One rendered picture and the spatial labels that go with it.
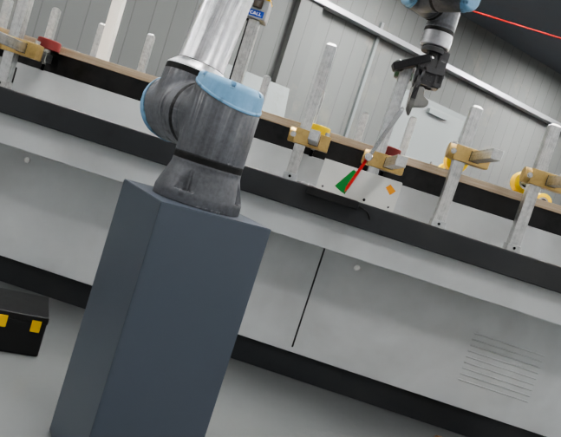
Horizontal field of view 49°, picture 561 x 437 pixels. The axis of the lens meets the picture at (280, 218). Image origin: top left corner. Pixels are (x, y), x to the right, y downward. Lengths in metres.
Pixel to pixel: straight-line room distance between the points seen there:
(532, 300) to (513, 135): 7.72
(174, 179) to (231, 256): 0.19
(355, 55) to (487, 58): 2.25
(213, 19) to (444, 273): 1.11
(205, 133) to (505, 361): 1.52
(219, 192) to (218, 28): 0.40
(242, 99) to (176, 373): 0.57
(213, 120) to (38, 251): 1.33
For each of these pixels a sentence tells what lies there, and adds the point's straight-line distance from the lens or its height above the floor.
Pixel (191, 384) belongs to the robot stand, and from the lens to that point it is 1.33.
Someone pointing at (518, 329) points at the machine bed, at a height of 0.44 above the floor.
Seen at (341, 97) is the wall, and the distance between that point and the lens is 7.63.
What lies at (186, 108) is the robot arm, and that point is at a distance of 1.31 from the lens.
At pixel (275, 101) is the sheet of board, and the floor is 1.40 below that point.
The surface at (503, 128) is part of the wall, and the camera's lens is 9.61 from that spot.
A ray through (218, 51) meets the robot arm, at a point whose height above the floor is 0.93.
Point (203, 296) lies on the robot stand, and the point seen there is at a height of 0.44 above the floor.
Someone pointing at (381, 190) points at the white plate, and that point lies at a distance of 2.00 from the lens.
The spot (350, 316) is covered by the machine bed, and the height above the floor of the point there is 0.29.
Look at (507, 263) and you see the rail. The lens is 2.08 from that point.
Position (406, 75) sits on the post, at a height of 1.13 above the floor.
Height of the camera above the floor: 0.73
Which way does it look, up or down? 5 degrees down
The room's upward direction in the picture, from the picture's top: 18 degrees clockwise
